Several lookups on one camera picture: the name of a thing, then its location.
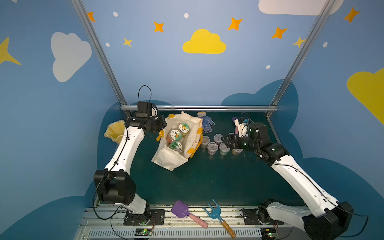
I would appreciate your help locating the blue white work glove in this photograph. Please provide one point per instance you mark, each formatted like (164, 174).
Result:
(207, 122)

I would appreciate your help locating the left circuit board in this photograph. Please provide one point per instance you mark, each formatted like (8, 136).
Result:
(143, 233)

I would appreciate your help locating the teal garden fork wooden handle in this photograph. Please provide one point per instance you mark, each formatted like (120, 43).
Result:
(215, 213)

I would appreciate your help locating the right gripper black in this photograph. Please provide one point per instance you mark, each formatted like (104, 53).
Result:
(231, 141)

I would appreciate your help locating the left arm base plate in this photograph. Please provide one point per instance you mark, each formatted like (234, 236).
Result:
(146, 219)

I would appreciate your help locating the carrot label seed can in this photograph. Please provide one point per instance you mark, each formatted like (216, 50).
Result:
(174, 135)

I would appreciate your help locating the circuit board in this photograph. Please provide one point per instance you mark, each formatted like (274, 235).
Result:
(269, 234)
(143, 233)

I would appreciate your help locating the sunflower label seed can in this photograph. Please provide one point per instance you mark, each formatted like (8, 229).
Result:
(183, 128)

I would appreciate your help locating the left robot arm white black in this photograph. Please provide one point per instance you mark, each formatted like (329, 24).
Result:
(114, 184)

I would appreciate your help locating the seed jar purple seeds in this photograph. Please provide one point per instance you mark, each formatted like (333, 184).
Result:
(218, 139)

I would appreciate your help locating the large purple shovel pink handle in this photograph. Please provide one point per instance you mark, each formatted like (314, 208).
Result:
(181, 210)

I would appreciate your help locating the small purple shovel pink handle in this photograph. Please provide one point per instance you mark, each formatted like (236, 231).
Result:
(234, 119)

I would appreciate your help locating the seed jar brown seeds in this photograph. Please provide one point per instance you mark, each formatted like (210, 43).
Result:
(205, 141)

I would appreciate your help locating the white canvas bag yellow handles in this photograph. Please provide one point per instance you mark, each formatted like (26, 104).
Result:
(170, 159)

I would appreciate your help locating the yellow ruffled vase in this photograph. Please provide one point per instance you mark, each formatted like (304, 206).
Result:
(115, 131)

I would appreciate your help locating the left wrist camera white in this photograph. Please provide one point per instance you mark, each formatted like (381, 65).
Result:
(154, 112)

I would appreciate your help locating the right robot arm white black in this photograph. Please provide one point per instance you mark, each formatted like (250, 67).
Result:
(325, 218)

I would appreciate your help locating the right circuit board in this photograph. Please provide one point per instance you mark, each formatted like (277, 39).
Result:
(269, 234)

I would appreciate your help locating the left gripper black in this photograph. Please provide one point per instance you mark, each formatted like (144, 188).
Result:
(160, 125)

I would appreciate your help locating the aluminium back rail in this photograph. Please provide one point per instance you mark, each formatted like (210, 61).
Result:
(218, 108)

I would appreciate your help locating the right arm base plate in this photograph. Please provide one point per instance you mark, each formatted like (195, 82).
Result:
(257, 217)

